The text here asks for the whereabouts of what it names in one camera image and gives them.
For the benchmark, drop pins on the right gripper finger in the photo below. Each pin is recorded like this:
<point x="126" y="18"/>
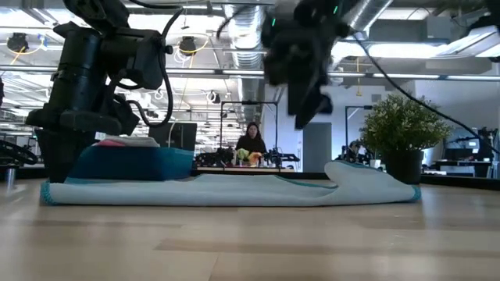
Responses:
<point x="322" y="104"/>
<point x="301" y="105"/>

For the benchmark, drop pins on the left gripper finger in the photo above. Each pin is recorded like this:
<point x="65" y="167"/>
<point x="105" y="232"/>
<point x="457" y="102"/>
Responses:
<point x="52" y="156"/>
<point x="76" y="148"/>

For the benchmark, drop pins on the grey waffle microfiber towel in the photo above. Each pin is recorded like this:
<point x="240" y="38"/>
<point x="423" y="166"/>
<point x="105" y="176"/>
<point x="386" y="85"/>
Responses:
<point x="136" y="141"/>

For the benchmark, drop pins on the light blue teal-edged towel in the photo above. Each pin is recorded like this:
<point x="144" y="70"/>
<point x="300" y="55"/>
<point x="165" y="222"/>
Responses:
<point x="234" y="191"/>

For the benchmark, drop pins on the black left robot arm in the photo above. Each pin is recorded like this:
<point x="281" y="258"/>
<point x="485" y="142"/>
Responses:
<point x="78" y="70"/>

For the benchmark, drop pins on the black background robot arm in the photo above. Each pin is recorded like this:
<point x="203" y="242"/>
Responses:
<point x="215" y="158"/>
<point x="279" y="158"/>

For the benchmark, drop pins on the background door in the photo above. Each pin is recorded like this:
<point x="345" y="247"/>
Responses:
<point x="317" y="152"/>

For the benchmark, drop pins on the person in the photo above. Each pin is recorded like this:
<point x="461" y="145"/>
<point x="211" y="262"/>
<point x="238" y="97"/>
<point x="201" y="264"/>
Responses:
<point x="252" y="142"/>
<point x="353" y="150"/>

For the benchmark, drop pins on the teal blue bin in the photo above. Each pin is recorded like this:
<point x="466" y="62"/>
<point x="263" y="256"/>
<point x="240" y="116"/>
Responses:
<point x="136" y="162"/>

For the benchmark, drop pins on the potted artificial plant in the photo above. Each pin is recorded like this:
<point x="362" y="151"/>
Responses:
<point x="406" y="125"/>

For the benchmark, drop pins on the background work table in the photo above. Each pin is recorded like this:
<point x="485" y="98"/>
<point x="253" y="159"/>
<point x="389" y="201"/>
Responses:
<point x="234" y="170"/>

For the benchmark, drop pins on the long hanging light bar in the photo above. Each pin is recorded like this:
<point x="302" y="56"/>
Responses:
<point x="195" y="71"/>

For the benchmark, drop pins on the black background monitor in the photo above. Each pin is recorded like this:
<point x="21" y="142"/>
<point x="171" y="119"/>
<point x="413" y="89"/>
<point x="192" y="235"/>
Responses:
<point x="179" y="136"/>

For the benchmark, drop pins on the background office desk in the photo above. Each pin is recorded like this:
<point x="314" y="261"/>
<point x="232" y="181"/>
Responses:
<point x="461" y="164"/>

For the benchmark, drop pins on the black background stand frame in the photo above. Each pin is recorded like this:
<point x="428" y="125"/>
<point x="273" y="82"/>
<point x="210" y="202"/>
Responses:
<point x="250" y="102"/>
<point x="357" y="107"/>

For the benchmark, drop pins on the silver metal post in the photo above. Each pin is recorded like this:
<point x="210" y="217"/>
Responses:
<point x="10" y="177"/>

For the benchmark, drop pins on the silver ventilation duct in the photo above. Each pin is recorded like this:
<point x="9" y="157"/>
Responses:
<point x="242" y="50"/>

